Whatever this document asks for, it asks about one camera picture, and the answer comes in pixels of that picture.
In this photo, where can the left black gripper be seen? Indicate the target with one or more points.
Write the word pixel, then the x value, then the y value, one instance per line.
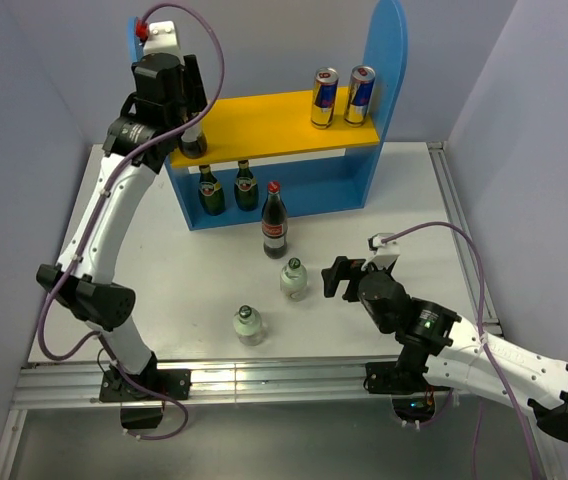
pixel 191 82

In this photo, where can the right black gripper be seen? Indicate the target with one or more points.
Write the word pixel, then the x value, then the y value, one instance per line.
pixel 343 268

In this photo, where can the clear water bottle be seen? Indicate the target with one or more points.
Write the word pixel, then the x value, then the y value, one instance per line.
pixel 293 279
pixel 249 326

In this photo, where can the cola bottle front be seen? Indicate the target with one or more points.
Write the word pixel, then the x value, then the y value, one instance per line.
pixel 193 142

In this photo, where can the tall cola bottle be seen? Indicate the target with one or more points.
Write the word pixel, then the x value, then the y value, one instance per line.
pixel 274 223

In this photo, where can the clear water bottle front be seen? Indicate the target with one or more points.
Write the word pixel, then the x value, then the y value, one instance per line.
pixel 249 326

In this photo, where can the silver energy can front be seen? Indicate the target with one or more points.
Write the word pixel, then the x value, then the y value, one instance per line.
pixel 325 89

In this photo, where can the silver energy can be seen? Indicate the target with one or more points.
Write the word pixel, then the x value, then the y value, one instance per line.
pixel 325 89
pixel 360 90

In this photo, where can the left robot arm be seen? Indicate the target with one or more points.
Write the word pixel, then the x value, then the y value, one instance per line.
pixel 136 145

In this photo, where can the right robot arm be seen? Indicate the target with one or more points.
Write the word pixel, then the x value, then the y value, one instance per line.
pixel 444 350

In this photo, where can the blue and yellow wooden shelf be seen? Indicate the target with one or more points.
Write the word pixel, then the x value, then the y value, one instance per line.
pixel 320 170

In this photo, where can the left green glass bottle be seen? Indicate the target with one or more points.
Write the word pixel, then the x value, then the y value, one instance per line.
pixel 210 192

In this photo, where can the green glass bottle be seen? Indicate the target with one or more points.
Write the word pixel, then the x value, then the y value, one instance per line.
pixel 246 190
pixel 210 192

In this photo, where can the right green glass bottle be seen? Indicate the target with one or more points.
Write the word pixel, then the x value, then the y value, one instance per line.
pixel 246 190

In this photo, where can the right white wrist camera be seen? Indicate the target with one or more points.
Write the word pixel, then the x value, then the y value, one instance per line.
pixel 383 252

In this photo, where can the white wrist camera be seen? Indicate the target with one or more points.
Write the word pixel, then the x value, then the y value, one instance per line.
pixel 157 37
pixel 383 252

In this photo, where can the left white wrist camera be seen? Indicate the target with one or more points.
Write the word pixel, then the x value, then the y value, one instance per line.
pixel 157 37

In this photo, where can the aluminium front rail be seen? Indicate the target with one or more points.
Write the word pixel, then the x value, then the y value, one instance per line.
pixel 222 382

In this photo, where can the aluminium rail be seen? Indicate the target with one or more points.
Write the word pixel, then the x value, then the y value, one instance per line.
pixel 222 382
pixel 455 215

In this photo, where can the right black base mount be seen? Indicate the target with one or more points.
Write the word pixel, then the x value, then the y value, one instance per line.
pixel 411 396

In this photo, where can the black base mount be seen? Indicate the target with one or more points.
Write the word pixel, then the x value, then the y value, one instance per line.
pixel 411 396
pixel 144 399

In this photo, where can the aluminium right side rail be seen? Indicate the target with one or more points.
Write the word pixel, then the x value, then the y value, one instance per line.
pixel 455 215

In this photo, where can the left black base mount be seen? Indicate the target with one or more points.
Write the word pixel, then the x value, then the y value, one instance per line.
pixel 144 399

